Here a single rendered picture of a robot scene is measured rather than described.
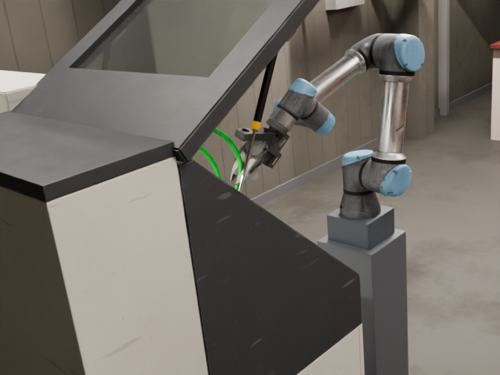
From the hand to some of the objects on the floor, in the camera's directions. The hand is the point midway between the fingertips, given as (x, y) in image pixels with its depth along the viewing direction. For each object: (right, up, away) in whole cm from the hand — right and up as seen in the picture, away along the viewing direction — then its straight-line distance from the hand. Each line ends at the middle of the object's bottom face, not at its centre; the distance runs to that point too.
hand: (234, 178), depth 184 cm
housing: (-55, -127, +24) cm, 140 cm away
